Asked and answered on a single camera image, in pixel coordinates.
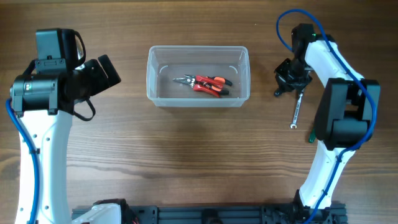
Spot clear plastic container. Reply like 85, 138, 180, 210
147, 45, 251, 108

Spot red handled snips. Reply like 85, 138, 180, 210
172, 75, 224, 99

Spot orange black needle-nose pliers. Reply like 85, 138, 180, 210
183, 74, 233, 96

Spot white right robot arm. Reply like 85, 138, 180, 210
274, 24, 381, 220

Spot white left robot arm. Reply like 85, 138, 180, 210
6, 55, 121, 223

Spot silver combination wrench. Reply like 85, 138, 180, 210
290, 91, 303, 129

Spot green handled screwdriver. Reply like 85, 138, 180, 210
308, 129, 316, 144

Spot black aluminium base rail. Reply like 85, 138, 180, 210
71, 202, 348, 224

